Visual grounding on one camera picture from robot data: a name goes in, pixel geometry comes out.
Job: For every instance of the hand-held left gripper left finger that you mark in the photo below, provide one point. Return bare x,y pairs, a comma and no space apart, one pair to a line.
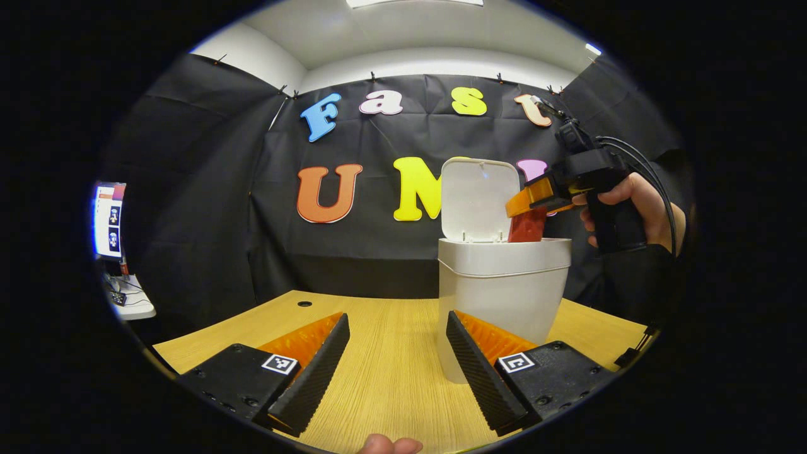
315,372

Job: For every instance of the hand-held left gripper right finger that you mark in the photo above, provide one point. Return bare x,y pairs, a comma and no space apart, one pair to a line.
479,372

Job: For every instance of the wooden desktop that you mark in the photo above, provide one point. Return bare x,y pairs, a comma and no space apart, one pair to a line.
378,378

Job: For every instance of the white desktop garbage bin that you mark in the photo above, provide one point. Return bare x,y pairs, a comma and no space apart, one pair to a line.
504,296

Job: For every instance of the computer monitor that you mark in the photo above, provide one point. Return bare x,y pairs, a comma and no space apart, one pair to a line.
108,221

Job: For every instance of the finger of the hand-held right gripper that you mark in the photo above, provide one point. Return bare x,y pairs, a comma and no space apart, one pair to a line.
536,195

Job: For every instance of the red pop can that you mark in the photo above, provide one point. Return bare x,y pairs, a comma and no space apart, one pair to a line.
528,227

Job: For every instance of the small black device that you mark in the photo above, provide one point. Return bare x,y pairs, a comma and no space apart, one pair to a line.
117,297

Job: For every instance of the large ceiling light panel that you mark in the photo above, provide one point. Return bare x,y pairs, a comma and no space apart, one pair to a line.
410,2

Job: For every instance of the white side table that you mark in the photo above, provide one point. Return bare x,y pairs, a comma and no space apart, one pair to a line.
142,310

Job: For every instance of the small ceiling light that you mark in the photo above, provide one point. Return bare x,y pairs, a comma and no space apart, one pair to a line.
592,48

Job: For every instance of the black backdrop cloth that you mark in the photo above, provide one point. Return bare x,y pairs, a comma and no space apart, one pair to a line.
189,189

